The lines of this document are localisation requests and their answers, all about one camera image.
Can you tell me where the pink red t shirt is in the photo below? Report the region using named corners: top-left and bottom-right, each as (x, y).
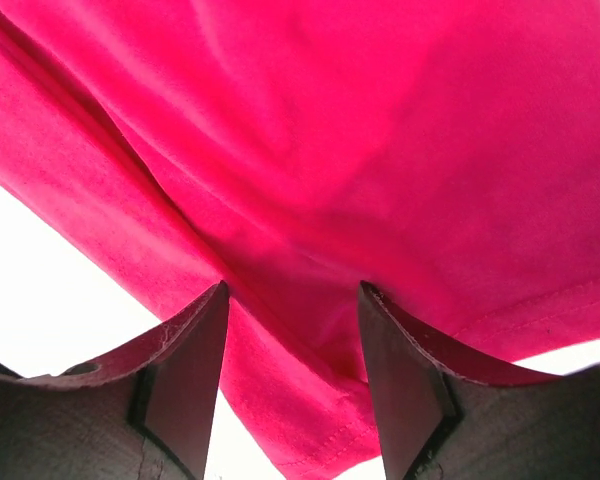
top-left (0, 1), bottom-right (600, 479)

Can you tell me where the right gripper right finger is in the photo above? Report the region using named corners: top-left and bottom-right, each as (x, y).
top-left (358, 282), bottom-right (600, 479)

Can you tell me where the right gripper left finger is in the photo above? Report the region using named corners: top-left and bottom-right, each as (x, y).
top-left (0, 283), bottom-right (229, 479)

